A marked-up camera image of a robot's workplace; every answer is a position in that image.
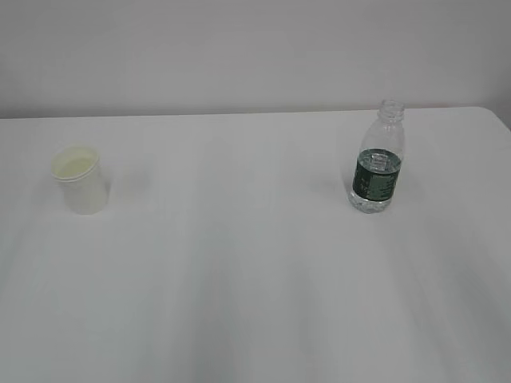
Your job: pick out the clear green-label water bottle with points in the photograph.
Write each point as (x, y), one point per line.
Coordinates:
(379, 160)

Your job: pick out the white paper cup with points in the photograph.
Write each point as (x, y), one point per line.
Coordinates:
(77, 172)

